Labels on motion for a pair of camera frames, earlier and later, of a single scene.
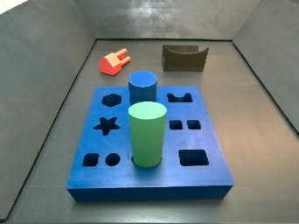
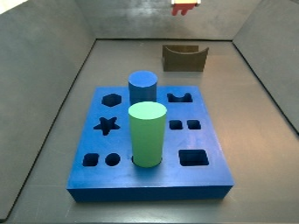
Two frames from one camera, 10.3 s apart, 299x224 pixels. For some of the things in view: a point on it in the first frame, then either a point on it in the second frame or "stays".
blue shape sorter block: (193, 170) stays
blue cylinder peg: (143, 82) stays
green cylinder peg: (147, 122) stays
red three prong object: (110, 63) -> (183, 7)
